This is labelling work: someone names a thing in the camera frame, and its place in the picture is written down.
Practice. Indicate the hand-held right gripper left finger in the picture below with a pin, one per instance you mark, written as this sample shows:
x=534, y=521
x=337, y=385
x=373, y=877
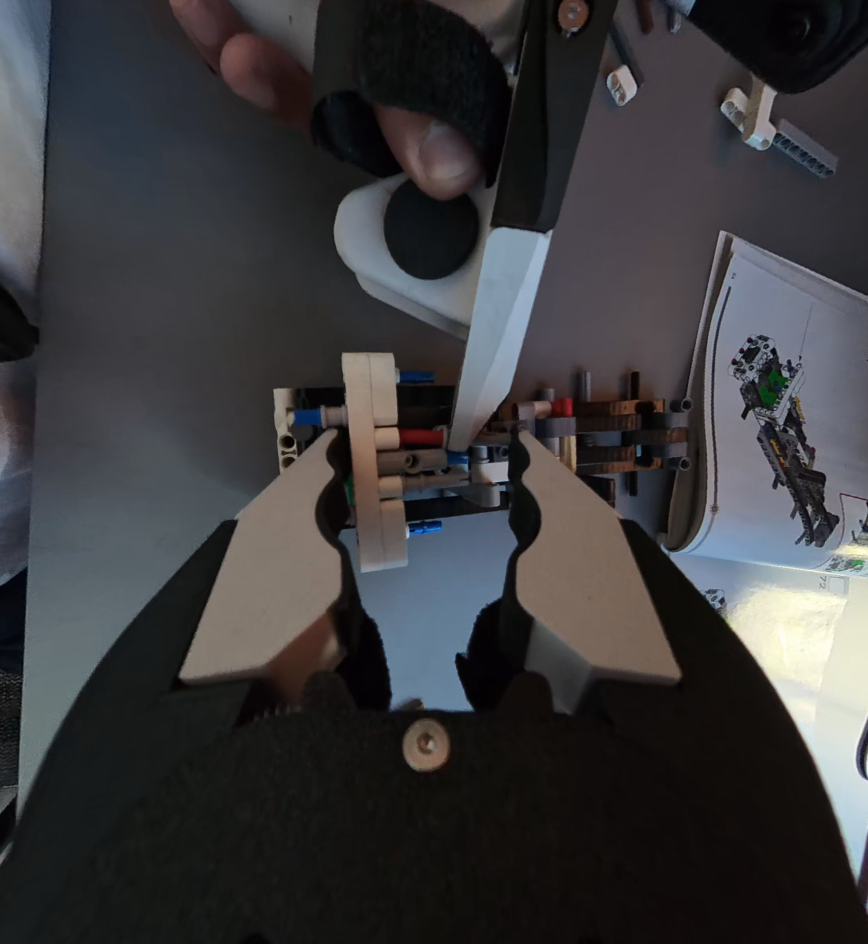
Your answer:
x=272, y=575

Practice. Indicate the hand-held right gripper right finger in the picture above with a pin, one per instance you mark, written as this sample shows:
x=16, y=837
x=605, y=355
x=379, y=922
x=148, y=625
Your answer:
x=589, y=575

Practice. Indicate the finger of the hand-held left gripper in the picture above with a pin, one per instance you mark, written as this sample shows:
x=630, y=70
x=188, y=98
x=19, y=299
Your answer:
x=500, y=332

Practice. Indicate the black lego truck chassis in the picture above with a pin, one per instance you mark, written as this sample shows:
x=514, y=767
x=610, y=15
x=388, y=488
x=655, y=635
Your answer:
x=434, y=461

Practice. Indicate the scattered loose lego pieces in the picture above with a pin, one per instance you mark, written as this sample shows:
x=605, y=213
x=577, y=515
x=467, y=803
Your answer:
x=755, y=122

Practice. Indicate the lego instruction booklet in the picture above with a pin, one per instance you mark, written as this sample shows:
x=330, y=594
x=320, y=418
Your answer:
x=766, y=442

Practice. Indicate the person's left hand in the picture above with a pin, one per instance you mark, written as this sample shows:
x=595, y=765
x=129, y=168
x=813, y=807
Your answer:
x=257, y=66

